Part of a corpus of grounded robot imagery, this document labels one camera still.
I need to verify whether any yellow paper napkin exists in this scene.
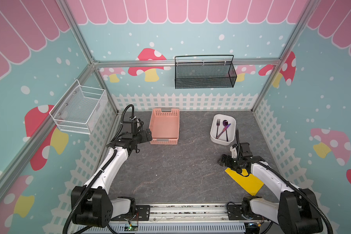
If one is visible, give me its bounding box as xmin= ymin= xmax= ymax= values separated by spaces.
xmin=225 ymin=168 xmax=264 ymax=196

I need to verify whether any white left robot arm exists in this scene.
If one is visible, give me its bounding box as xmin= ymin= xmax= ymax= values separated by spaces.
xmin=62 ymin=104 xmax=152 ymax=234

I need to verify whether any purple metal fork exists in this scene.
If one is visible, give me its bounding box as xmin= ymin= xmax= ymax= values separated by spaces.
xmin=216 ymin=119 xmax=220 ymax=138

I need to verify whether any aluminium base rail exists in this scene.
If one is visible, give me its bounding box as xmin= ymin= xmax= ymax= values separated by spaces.
xmin=69 ymin=203 xmax=271 ymax=234

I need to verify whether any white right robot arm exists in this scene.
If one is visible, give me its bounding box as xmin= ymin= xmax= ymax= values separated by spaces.
xmin=218 ymin=131 xmax=333 ymax=234

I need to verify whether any purple metal spoon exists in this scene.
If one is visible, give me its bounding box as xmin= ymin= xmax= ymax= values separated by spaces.
xmin=223 ymin=120 xmax=229 ymax=142

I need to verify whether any black mesh wall basket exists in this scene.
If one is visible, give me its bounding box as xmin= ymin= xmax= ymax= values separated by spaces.
xmin=174 ymin=55 xmax=237 ymax=89

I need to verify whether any pink perforated plastic basket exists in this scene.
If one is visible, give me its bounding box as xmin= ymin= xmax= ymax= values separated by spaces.
xmin=149 ymin=108 xmax=180 ymax=145

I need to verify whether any white plastic tub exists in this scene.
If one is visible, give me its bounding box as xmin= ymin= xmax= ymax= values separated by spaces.
xmin=210 ymin=114 xmax=236 ymax=146

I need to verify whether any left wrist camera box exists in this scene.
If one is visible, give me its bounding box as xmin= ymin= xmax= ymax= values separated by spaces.
xmin=124 ymin=118 xmax=143 ymax=135

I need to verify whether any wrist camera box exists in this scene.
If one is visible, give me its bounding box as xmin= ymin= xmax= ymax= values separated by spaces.
xmin=124 ymin=118 xmax=143 ymax=135
xmin=230 ymin=142 xmax=252 ymax=158

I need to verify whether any white wire wall basket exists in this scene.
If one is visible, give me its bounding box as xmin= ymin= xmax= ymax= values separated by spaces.
xmin=49 ymin=80 xmax=108 ymax=135

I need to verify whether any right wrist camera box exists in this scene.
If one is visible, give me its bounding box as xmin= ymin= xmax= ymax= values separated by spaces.
xmin=230 ymin=142 xmax=252 ymax=158

